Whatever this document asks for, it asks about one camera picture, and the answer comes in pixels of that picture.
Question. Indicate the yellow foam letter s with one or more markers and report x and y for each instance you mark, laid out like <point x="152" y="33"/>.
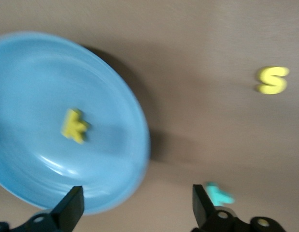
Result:
<point x="272" y="81"/>

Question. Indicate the blue round plate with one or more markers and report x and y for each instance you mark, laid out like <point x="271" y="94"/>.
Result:
<point x="43" y="72"/>

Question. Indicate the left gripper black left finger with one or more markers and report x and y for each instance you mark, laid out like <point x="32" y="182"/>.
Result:
<point x="67" y="212"/>

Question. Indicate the yellow foam letter k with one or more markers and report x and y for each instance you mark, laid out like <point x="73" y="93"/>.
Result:
<point x="72" y="128"/>

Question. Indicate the teal foam letter y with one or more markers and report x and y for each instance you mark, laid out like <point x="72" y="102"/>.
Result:
<point x="219" y="195"/>

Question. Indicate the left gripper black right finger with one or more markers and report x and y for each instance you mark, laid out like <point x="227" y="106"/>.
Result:
<point x="207" y="217"/>

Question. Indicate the brown table cover mat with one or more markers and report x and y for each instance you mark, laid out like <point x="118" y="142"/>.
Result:
<point x="188" y="48"/>

